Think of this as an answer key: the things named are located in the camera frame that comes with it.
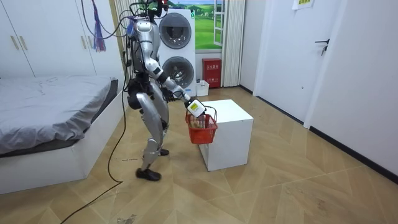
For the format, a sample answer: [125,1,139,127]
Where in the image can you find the white pleated curtain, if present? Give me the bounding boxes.
[221,0,247,88]

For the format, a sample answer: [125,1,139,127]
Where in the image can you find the black floor cable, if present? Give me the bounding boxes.
[60,46,131,224]

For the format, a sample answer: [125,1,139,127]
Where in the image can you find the robot legs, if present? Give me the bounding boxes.
[127,78,171,182]

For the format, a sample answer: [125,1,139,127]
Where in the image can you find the white cube cabinet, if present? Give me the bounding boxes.
[198,99,254,172]

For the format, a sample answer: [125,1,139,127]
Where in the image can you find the black door handle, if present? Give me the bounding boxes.
[314,38,331,57]

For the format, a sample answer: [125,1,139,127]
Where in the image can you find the robot body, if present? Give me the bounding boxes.
[125,0,169,110]

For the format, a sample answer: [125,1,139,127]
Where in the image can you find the white door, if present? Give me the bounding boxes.
[252,0,343,126]

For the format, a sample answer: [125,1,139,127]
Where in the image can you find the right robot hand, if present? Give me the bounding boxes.
[185,98,207,119]

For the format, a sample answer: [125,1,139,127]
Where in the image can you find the landscape wall poster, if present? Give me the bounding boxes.
[148,0,225,50]

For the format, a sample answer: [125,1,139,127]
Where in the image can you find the small white bin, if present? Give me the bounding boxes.
[195,80,210,97]

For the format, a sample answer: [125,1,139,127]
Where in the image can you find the paper sheet on door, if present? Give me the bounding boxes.
[291,0,315,11]

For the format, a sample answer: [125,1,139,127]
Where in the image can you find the red fire equipment box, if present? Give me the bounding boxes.
[201,57,223,89]

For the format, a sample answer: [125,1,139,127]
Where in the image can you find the grey bed with white frame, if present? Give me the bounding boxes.
[0,75,129,195]

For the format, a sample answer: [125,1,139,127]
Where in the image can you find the cable bundle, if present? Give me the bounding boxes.
[80,0,170,53]

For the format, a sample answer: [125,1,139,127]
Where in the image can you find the white wardrobe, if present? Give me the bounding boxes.
[0,0,127,91]

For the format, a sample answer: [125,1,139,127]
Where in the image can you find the red plastic shopping basket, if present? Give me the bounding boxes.
[185,105,219,145]

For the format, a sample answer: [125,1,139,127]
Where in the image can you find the white washing machine tower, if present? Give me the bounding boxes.
[155,8,198,98]

